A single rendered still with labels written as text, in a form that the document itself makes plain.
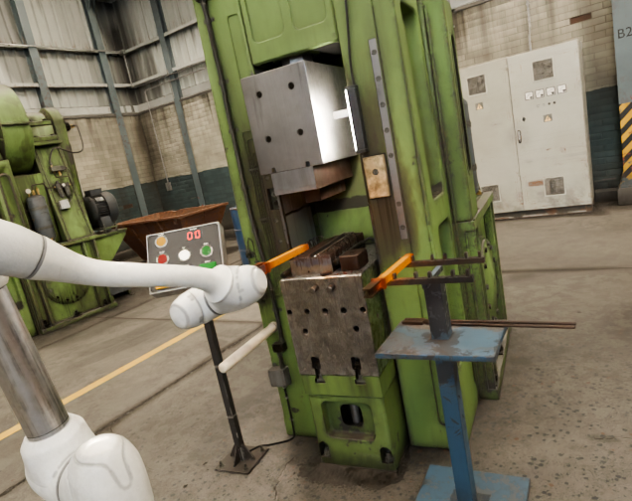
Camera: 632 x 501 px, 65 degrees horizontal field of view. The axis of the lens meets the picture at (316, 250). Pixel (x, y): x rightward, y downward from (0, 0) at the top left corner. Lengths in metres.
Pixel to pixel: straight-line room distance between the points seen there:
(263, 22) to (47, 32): 9.41
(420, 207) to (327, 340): 0.68
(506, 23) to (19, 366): 7.29
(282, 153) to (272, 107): 0.19
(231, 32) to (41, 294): 4.71
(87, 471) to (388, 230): 1.40
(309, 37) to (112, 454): 1.65
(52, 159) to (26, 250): 5.75
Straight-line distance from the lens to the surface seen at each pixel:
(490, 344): 1.72
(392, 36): 2.07
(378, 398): 2.20
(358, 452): 2.39
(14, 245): 1.15
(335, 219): 2.55
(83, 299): 6.70
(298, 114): 2.03
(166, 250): 2.30
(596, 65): 7.65
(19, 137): 6.57
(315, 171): 2.04
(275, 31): 2.26
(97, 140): 11.18
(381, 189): 2.06
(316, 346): 2.18
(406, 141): 2.04
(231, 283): 1.29
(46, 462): 1.42
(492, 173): 7.22
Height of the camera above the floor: 1.42
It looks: 11 degrees down
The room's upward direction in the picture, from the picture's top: 11 degrees counter-clockwise
